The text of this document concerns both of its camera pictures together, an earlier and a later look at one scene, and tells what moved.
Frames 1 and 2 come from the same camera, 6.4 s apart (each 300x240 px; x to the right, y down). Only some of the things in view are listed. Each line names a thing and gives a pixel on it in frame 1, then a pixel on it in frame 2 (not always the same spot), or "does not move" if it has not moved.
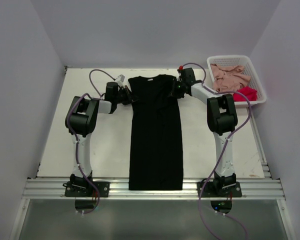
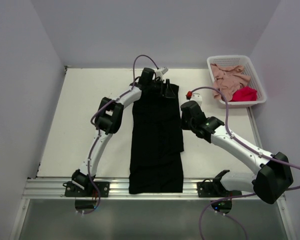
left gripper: x=130 y=97 -> x=168 y=93
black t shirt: x=156 y=147 does not move
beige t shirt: x=229 y=78 does not move
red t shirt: x=251 y=94 does not move
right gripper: x=173 y=93 -> x=183 y=125
